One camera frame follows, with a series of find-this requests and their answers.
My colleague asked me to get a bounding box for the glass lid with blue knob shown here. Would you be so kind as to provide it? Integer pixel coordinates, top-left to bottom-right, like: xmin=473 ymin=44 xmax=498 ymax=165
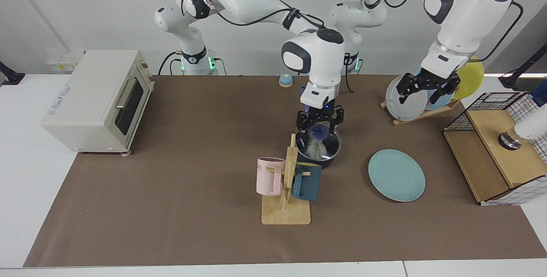
xmin=295 ymin=125 xmax=341 ymax=161

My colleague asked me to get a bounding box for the white vermicelli bundle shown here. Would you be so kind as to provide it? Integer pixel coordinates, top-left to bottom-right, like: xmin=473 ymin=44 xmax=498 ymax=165
xmin=304 ymin=138 xmax=327 ymax=160

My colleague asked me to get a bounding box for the light blue plate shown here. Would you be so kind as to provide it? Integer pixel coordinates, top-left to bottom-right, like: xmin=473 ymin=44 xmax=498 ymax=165
xmin=412 ymin=68 xmax=457 ymax=111

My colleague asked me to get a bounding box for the pale grey plate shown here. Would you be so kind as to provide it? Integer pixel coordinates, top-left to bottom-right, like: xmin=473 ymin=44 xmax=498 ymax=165
xmin=385 ymin=75 xmax=429 ymax=121

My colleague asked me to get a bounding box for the wooden plate rack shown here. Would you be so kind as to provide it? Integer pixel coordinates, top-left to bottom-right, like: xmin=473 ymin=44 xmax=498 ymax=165
xmin=380 ymin=97 xmax=462 ymax=126

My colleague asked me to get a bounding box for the yellow plate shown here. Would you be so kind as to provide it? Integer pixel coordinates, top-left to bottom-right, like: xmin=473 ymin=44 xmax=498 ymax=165
xmin=451 ymin=57 xmax=485 ymax=100

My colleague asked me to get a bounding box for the teal plate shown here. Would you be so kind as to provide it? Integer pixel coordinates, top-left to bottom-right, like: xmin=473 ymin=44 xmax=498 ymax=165
xmin=368 ymin=149 xmax=426 ymax=203

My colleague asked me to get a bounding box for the dark teal cup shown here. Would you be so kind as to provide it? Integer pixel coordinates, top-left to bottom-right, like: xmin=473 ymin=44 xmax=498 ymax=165
xmin=291 ymin=162 xmax=322 ymax=201

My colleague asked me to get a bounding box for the pink cup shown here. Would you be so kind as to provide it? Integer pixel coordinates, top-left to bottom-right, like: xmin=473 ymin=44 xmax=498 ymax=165
xmin=256 ymin=157 xmax=286 ymax=196

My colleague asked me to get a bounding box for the black stand foot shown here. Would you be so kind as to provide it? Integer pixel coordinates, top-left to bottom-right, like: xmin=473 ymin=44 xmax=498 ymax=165
xmin=498 ymin=44 xmax=547 ymax=89
xmin=0 ymin=61 xmax=25 ymax=85

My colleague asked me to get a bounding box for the wooden cup stand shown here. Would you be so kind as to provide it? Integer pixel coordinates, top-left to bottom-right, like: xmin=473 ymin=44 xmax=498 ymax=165
xmin=261 ymin=134 xmax=312 ymax=226

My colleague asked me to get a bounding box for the brown table cloth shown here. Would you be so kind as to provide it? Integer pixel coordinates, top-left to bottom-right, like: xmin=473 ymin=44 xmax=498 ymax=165
xmin=24 ymin=75 xmax=547 ymax=268

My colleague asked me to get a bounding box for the pale toaster oven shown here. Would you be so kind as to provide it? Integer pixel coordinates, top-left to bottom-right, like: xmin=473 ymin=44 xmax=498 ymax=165
xmin=41 ymin=50 xmax=155 ymax=156

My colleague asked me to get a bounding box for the black pot with blue handle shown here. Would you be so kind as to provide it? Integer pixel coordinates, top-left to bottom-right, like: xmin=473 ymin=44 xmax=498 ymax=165
xmin=294 ymin=85 xmax=342 ymax=169

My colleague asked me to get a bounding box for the black base cable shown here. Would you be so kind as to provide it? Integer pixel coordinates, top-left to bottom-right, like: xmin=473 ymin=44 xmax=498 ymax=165
xmin=342 ymin=50 xmax=364 ymax=94
xmin=158 ymin=50 xmax=184 ymax=76

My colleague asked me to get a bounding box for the wire basket with wooden floor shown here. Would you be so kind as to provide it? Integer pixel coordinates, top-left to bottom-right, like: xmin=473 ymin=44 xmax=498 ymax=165
xmin=443 ymin=92 xmax=547 ymax=206

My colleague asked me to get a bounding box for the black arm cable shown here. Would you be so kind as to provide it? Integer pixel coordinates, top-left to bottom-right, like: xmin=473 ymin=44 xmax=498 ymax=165
xmin=470 ymin=1 xmax=524 ymax=62
xmin=182 ymin=0 xmax=325 ymax=27

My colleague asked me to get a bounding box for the white cylinder with silver ring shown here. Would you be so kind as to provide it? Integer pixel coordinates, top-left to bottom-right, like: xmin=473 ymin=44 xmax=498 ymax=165
xmin=498 ymin=115 xmax=547 ymax=150

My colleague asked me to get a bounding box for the white wall outlet box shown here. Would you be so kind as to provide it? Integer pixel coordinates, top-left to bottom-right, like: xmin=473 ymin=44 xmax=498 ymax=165
xmin=47 ymin=56 xmax=82 ymax=72

